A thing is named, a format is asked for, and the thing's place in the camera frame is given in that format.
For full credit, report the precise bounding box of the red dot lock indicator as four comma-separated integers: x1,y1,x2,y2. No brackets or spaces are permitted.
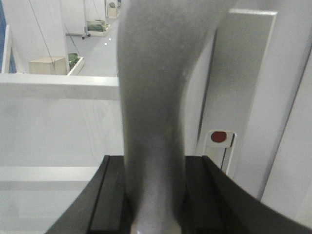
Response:
211,131,227,143

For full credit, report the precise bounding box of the white framed transparent sliding door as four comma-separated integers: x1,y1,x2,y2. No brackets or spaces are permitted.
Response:
0,0,312,234

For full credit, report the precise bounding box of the distant wooden box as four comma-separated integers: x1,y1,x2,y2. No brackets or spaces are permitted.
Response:
28,57,67,75

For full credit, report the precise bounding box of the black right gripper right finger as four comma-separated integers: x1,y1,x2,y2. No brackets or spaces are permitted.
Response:
182,156,312,234

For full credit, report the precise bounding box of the distant green sandbag left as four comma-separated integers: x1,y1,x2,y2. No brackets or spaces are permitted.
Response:
68,53,79,70

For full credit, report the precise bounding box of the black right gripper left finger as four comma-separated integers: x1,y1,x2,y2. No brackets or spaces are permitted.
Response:
47,155,132,234

